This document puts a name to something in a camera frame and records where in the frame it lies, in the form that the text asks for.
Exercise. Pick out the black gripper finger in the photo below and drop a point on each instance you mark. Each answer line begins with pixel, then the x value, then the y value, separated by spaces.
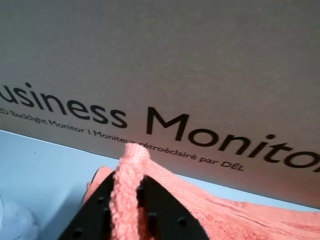
pixel 165 217
pixel 92 220

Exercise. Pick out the orange terry towel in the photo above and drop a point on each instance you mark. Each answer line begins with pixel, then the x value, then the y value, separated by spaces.
pixel 237 220

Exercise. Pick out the clear jar with white cubes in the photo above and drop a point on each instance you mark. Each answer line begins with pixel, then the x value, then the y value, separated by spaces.
pixel 15 220

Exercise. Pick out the brown cardboard monitor box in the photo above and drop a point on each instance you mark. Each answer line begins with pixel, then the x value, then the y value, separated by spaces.
pixel 150 62

